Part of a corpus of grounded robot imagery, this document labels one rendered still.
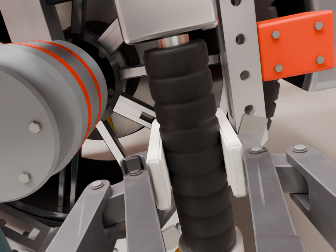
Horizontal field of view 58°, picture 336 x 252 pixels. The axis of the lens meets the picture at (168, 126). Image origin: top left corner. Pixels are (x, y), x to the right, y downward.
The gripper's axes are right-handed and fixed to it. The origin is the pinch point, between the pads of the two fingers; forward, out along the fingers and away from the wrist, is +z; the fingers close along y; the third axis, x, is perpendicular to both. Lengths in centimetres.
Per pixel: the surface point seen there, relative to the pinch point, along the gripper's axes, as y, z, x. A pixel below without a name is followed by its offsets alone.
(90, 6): -15, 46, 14
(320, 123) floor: 95, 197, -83
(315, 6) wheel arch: 23.5, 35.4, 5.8
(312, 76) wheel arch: 22.5, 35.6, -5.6
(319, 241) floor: 42, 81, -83
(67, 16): -20, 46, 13
